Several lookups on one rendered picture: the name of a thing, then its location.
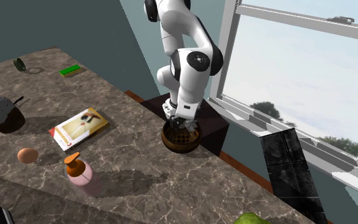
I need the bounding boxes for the brown woven bowl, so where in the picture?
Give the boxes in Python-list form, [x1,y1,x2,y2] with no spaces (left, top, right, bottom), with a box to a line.
[161,119,203,155]

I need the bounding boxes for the dark robot stand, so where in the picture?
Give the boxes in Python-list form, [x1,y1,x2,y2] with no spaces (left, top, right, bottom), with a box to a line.
[139,93,230,157]

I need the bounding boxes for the pink soap dispenser orange pump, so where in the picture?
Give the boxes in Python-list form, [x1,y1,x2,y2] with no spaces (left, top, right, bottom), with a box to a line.
[63,151,94,187]

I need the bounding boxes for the green round fruit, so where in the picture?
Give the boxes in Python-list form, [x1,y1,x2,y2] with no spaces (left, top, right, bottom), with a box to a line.
[233,212,272,224]

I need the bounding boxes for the white framed window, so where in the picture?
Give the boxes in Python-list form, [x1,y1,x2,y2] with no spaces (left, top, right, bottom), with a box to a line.
[208,0,358,195]

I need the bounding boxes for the green and yellow sponge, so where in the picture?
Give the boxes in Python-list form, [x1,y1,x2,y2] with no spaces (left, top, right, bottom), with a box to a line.
[59,64,83,78]

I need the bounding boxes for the brown egg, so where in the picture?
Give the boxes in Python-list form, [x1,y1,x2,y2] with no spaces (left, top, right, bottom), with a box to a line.
[17,147,39,164]

